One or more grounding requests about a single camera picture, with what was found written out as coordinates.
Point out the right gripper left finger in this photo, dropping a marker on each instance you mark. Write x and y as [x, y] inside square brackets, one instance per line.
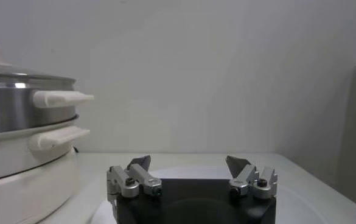
[126, 182]

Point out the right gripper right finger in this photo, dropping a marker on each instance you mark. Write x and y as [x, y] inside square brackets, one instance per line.
[250, 178]

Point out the perforated steel steamer basket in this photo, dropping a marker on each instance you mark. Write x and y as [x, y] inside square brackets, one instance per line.
[13, 106]

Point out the white round plate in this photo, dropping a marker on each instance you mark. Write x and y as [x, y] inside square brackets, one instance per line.
[190, 172]

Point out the cream electric cooker base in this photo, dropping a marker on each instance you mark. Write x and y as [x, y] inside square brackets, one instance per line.
[19, 182]

